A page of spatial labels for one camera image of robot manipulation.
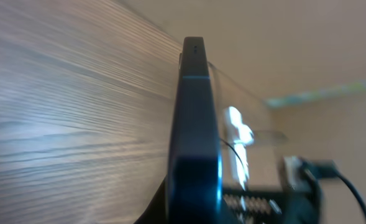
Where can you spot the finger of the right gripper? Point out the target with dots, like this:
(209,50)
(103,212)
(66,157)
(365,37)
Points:
(254,206)

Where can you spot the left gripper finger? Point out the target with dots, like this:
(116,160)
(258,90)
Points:
(155,213)

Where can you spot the white power strip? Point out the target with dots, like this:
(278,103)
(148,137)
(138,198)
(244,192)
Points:
(238,137)

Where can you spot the smartphone with teal screen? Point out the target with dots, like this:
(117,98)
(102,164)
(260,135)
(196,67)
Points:
(194,177)

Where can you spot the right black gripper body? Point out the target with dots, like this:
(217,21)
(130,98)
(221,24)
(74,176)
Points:
(301,188)

